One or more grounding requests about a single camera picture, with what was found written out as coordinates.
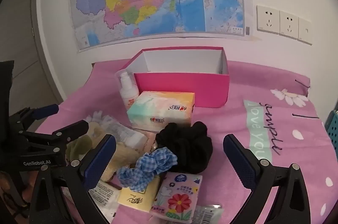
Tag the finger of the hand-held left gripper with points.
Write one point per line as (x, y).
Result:
(76, 127)
(48, 109)

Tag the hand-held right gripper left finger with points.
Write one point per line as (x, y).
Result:
(101, 160)

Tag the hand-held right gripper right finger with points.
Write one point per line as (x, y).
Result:
(240, 163)

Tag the cream plush scrunchie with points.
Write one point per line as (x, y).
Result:
(124, 152)

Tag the clear plastic packet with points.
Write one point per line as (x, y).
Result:
(124, 134)

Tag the white printed sachet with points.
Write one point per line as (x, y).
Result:
(105, 197)

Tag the yellow tissue pack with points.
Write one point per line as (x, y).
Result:
(132, 199)

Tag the pink hand cream sachet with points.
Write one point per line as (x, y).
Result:
(149, 142)

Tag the black scrunchie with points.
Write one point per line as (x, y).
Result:
(190, 150)

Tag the blue checked scrunchie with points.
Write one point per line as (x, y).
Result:
(155, 160)

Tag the clear barcode packet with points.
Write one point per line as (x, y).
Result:
(208, 214)

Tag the pink floral tissue pack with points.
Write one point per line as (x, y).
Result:
(179, 197)

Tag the pink cardboard box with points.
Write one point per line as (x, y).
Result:
(184, 89)

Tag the person's left forearm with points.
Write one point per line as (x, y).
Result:
(4, 187)

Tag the pink printed bedsheet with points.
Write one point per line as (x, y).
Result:
(237, 118)

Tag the white pump bottle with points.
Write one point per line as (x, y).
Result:
(128, 92)

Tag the grey door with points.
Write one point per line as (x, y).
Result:
(23, 41)

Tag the pastel tissue box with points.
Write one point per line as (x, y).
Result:
(158, 110)

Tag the blue perforated plastic basket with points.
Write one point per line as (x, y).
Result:
(333, 131)

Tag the white wall socket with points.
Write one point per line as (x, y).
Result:
(268, 19)
(305, 31)
(289, 24)

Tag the colourful wall map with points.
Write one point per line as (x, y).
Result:
(158, 2)

